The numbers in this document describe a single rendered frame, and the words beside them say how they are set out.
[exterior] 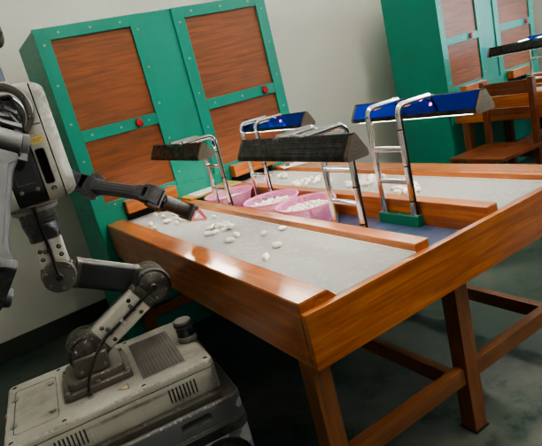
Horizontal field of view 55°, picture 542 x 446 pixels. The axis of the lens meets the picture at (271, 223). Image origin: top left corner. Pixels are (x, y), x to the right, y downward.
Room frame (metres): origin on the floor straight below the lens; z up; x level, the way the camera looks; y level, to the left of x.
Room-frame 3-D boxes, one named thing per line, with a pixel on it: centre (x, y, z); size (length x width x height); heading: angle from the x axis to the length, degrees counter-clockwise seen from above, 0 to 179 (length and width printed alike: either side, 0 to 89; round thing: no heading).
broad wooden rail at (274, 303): (2.00, 0.37, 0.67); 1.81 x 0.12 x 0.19; 29
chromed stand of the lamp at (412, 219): (1.89, -0.55, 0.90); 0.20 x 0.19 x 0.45; 29
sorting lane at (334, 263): (2.10, 0.19, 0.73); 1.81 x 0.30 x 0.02; 29
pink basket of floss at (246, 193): (2.79, 0.19, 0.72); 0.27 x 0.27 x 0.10
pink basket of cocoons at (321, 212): (2.16, -0.16, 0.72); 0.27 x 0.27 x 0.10
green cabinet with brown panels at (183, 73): (3.31, 0.44, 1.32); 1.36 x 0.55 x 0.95; 119
